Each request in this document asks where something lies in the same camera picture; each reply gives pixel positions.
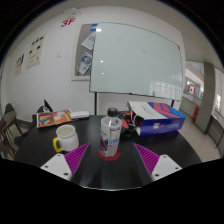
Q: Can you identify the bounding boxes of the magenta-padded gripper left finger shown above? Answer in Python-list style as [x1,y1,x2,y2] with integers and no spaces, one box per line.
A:
[39,142,93,186]

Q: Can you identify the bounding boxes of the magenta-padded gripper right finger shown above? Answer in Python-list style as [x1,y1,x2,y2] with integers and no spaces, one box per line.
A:
[131,143,183,188]

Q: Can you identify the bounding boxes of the clear black-capped drink bottle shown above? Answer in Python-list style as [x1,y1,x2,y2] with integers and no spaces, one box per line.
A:
[100,107,123,158]

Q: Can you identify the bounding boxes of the flat round red coaster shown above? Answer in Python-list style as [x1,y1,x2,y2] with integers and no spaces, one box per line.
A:
[97,148,121,162]

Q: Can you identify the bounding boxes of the black and red desk object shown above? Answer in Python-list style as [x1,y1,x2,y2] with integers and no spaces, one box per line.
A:
[116,111,138,138]

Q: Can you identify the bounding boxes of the blue and purple cardboard box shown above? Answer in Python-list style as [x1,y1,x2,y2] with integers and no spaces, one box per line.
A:
[127,100,187,137]

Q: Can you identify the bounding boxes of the colourful orange book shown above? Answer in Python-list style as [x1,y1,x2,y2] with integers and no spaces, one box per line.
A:
[36,109,77,129]

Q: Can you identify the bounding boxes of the round brown wooden table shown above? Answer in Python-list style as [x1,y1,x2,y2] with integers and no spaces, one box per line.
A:
[0,110,24,151]

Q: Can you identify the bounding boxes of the dark padded chair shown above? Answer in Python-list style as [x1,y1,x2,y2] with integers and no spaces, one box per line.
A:
[3,103,16,116]

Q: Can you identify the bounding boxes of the glass whiteboard on stand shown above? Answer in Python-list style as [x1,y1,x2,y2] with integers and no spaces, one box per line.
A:
[88,22,185,116]

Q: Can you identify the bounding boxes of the grey notice board with papers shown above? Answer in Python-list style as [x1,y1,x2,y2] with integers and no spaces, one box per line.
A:
[70,22,99,82]

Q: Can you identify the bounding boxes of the red floor number sign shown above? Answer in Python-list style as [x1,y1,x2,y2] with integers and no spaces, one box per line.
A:
[59,17,78,29]

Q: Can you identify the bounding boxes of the white mug with yellow handle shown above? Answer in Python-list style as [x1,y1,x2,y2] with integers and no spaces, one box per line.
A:
[52,124,80,154]

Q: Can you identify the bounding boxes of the small white wall poster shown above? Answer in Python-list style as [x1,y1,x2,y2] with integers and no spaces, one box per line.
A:
[13,53,26,77]

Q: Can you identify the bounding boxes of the large white wall poster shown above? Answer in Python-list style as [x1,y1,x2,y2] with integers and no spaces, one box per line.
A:
[25,32,48,70]

